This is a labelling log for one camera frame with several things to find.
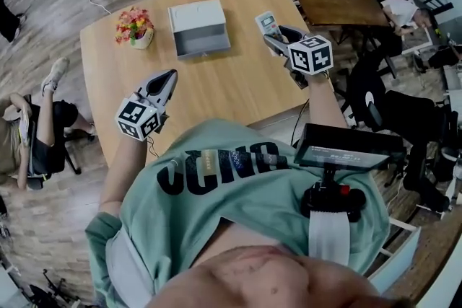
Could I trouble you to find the black office chair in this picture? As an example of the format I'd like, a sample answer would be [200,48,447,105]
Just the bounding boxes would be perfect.
[346,46,452,214]

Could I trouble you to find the person's left forearm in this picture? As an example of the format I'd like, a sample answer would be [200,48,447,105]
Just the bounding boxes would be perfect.
[99,135,149,218]

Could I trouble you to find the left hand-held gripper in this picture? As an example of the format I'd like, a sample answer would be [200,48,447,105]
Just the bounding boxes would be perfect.
[115,69,178,142]

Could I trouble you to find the person's chin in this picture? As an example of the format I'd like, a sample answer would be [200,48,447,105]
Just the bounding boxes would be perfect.
[146,245,405,308]

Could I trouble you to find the white remote control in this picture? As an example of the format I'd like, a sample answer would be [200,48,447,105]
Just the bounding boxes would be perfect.
[254,11,284,43]

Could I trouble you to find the black chest-mounted monitor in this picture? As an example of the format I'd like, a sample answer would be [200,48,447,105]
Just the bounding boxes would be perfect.
[293,123,407,171]

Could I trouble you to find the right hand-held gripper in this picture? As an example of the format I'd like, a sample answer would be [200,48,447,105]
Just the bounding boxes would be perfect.
[263,25,334,88]

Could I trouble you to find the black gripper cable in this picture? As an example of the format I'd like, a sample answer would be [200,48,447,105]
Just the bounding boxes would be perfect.
[290,99,311,147]
[145,136,160,158]

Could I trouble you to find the person's right forearm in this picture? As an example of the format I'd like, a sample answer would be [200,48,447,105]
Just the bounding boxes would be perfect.
[306,73,349,130]

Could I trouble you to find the light wooden table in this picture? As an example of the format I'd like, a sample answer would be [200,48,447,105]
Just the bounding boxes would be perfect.
[79,0,335,169]

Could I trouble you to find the potted artificial flowers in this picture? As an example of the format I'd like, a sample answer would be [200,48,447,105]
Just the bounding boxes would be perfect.
[115,6,155,50]

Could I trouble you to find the grey-backed office chair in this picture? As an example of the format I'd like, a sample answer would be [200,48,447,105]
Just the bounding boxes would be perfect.
[27,100,82,190]

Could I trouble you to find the grey shoulder strap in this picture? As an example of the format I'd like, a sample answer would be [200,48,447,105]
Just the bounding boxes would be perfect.
[106,226,156,308]

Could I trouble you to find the white metal frame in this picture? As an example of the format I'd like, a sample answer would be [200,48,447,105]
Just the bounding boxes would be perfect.
[366,216,422,295]

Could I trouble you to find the white chest strap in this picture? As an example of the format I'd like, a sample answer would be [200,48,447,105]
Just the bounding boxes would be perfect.
[308,211,351,266]

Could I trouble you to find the person's green printed shirt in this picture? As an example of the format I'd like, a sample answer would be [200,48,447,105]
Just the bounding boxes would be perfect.
[84,118,391,308]

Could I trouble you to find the grey storage box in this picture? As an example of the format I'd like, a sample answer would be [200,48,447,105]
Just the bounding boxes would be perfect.
[167,0,232,61]

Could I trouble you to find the black monitor mount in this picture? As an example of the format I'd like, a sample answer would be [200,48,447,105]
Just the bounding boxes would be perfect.
[301,167,367,223]

